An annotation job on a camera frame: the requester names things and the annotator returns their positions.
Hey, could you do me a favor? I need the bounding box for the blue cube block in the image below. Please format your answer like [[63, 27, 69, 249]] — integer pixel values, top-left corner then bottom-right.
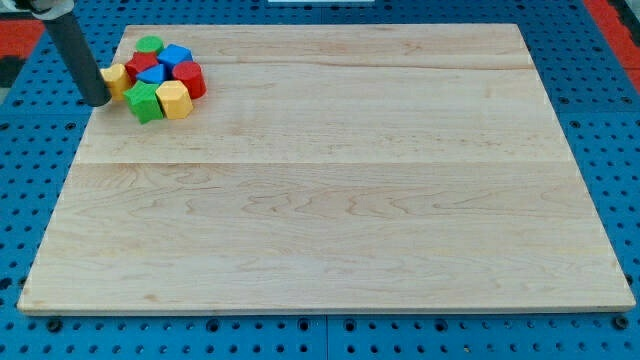
[[157, 44, 193, 71]]

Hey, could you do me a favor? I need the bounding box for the light wooden board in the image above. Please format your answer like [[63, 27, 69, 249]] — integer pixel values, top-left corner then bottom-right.
[[18, 23, 635, 316]]

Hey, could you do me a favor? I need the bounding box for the red cylinder block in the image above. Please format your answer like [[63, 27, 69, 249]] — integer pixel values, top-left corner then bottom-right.
[[172, 61, 207, 99]]

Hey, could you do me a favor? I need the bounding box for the yellow hexagon block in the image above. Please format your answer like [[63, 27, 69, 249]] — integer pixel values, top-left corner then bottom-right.
[[155, 80, 194, 120]]

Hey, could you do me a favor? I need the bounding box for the blue triangle block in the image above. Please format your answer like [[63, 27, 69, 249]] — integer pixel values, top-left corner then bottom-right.
[[136, 64, 169, 84]]

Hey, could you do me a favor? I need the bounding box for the green star block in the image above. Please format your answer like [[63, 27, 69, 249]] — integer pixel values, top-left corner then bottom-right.
[[123, 81, 164, 124]]

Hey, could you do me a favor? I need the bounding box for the red star block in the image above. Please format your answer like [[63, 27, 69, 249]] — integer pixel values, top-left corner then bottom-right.
[[124, 52, 158, 82]]

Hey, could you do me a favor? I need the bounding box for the green round cylinder block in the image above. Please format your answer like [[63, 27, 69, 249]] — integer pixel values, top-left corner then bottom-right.
[[135, 35, 164, 55]]

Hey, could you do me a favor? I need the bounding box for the yellow pentagon block left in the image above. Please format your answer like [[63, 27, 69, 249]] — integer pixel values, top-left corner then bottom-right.
[[100, 63, 132, 101]]

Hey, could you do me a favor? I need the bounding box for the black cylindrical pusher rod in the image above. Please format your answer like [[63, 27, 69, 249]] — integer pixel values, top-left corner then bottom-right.
[[44, 12, 111, 107]]

